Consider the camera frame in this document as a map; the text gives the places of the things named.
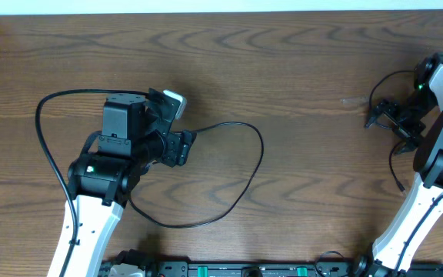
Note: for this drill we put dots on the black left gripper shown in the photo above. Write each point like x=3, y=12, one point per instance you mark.
x=180, y=146

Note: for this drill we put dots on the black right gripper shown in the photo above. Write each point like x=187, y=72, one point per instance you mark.
x=409, y=135

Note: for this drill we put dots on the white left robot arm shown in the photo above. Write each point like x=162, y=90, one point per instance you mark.
x=135, y=133

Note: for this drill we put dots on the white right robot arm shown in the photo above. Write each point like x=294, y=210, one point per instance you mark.
x=395, y=248

